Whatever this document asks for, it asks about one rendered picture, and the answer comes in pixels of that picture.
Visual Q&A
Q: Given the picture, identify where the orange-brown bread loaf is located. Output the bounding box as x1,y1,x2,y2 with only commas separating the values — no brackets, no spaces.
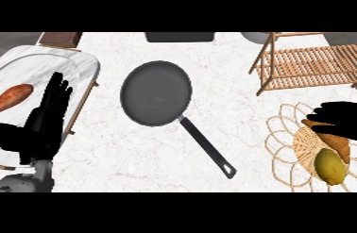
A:
0,83,36,113

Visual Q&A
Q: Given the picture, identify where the dark grey appliance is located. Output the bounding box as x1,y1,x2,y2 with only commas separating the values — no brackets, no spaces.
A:
144,31,217,43

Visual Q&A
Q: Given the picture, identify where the yellow-green lemon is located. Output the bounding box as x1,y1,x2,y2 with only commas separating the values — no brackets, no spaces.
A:
314,147,349,187

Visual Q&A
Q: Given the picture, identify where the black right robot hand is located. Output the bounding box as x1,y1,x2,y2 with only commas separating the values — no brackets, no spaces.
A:
306,100,357,141

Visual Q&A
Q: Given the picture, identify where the grey round bowl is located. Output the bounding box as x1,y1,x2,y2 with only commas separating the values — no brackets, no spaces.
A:
240,31,273,45

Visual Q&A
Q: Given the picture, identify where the wooden tiered shelf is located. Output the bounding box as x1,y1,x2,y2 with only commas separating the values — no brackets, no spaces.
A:
249,31,357,97

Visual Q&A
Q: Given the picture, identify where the white marble tray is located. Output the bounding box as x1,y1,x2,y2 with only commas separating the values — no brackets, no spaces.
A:
0,44,103,173

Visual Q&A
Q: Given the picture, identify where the brown wooden block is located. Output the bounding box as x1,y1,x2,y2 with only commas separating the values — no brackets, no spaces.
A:
36,31,83,49

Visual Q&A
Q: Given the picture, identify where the woven wicker placemat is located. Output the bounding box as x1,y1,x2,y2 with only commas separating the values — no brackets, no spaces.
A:
264,101,357,193

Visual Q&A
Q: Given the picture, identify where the dark grey frying pan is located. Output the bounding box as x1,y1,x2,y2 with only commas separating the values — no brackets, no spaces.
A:
119,60,239,180

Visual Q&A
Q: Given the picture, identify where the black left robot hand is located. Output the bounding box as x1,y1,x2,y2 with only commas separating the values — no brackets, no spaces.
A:
0,71,76,166

